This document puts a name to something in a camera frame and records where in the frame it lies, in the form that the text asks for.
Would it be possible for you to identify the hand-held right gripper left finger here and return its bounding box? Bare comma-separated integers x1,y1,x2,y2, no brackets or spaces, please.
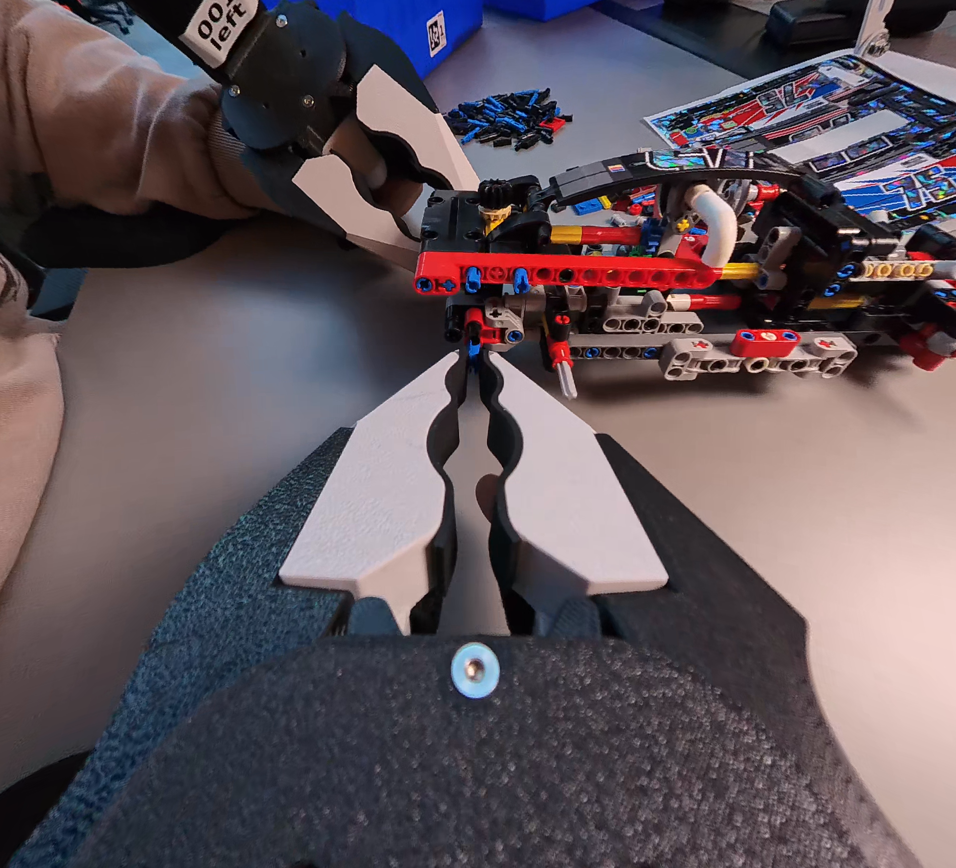
278,350,461,635

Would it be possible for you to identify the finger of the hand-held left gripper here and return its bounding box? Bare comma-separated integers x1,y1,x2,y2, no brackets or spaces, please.
355,62,482,193
291,153,424,273

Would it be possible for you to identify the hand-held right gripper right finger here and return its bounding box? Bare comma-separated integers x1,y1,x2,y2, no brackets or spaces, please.
481,351,669,638

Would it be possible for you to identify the lego car model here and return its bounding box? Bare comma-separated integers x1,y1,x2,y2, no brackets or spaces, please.
413,147,956,402

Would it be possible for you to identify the person's left forearm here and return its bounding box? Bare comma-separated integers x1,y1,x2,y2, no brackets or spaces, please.
0,0,258,219

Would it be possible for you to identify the pile of black blue pins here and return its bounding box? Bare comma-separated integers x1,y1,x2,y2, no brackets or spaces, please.
441,88,575,151

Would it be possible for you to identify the black chair armrest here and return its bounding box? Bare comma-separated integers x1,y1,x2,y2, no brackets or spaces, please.
18,204,234,270

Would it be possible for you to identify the holographic sticker sheet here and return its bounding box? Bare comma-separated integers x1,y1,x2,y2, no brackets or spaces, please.
644,54,956,221

